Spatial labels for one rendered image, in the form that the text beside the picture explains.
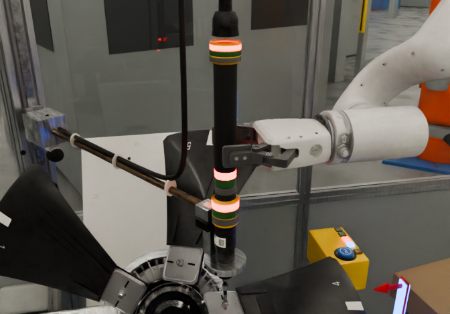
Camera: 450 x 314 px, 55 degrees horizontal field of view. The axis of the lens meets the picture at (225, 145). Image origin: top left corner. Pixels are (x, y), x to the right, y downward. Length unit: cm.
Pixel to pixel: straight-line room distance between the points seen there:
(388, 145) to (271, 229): 98
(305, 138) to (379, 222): 119
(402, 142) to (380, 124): 5
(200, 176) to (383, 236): 114
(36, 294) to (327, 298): 56
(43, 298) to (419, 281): 89
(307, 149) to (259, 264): 110
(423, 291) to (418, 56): 68
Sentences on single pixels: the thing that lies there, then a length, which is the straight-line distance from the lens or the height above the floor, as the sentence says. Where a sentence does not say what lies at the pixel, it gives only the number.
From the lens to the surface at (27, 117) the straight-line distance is 117.
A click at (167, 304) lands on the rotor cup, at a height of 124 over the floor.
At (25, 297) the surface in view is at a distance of 97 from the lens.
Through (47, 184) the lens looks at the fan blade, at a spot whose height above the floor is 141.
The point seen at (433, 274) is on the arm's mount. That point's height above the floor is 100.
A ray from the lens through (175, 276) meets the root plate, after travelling 82.
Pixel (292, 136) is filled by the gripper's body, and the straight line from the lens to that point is 63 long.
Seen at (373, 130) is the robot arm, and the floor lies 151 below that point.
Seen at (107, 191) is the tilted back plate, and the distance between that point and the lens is 106.
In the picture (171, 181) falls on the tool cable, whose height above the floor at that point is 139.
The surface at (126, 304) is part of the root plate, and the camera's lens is 82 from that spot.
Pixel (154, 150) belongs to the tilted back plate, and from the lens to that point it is 108.
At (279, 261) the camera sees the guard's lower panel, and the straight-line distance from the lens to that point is 171.
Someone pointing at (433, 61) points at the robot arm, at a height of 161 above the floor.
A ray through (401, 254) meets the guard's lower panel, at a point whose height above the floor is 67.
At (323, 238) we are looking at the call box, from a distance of 122.
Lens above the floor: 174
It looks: 22 degrees down
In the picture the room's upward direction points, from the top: straight up
